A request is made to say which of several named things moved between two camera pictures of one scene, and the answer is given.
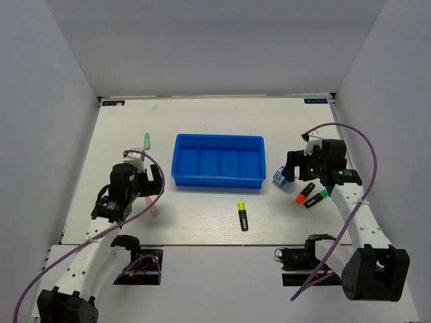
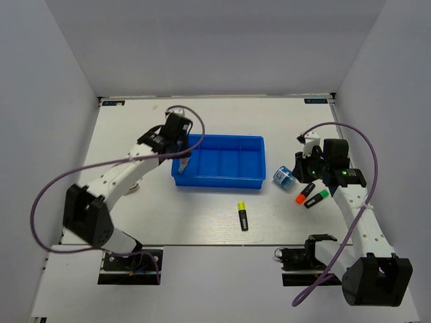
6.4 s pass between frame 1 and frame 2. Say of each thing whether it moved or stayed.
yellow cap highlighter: stayed
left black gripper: moved
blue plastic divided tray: stayed
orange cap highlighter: stayed
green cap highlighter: stayed
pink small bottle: moved
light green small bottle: moved
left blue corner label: stayed
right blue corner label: stayed
